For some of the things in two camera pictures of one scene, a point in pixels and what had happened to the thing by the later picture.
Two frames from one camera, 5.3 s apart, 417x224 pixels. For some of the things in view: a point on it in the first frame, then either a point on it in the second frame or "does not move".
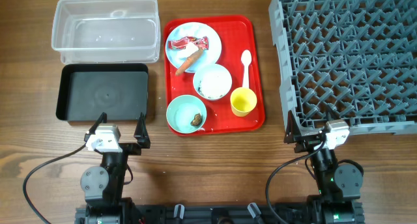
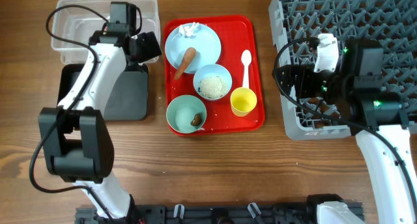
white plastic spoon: [246, 58] does not move
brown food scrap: [197, 120] does not move
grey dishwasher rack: [349, 55] does not move
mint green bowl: [182, 111] does not move
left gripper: [140, 133] → [151, 46]
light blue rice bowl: [212, 81] does not move
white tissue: [189, 49] → [190, 31]
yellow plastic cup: [243, 100] does not move
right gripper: [293, 133] → [305, 73]
